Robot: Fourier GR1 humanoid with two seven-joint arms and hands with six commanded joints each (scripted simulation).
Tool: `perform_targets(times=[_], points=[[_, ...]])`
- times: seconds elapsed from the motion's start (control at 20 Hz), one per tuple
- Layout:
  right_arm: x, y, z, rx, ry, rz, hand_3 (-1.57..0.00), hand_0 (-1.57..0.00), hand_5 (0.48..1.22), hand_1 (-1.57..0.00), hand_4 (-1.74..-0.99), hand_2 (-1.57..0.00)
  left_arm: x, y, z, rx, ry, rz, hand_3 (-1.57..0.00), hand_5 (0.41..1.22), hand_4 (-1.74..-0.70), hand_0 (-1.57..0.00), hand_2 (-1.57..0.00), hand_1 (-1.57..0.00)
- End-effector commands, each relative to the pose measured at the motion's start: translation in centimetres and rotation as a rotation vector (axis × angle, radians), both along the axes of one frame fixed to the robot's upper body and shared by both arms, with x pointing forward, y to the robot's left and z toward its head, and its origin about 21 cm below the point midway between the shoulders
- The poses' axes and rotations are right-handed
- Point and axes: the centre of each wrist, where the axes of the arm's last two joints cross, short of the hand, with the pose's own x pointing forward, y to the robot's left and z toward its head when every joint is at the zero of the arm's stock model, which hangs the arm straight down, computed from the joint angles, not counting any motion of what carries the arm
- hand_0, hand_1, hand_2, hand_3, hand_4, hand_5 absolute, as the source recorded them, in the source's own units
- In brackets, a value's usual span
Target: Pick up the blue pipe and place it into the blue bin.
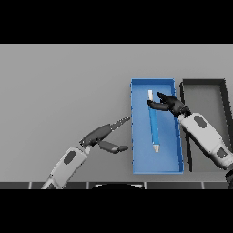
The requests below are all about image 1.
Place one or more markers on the blue pipe with pale ends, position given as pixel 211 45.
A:
pixel 154 124

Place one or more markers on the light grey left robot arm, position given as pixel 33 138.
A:
pixel 65 166

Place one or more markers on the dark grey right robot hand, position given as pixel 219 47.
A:
pixel 172 104

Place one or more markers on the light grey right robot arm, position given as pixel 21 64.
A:
pixel 206 139

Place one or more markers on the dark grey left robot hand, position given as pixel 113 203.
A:
pixel 97 135

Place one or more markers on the dark grey bin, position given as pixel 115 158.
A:
pixel 206 100

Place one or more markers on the blue bin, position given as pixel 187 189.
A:
pixel 142 145

